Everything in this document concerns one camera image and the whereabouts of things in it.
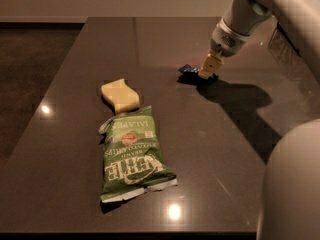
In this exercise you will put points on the blue rxbar blueberry bar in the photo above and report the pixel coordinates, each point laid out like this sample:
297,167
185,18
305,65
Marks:
192,74

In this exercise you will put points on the green jalapeno chips bag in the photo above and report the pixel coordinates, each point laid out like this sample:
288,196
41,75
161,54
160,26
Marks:
132,158

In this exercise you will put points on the yellow sponge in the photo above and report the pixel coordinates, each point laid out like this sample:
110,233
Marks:
120,96

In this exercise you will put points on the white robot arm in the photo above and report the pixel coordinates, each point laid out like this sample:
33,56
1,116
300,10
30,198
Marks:
290,197

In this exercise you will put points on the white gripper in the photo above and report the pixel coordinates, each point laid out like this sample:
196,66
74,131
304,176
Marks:
223,41

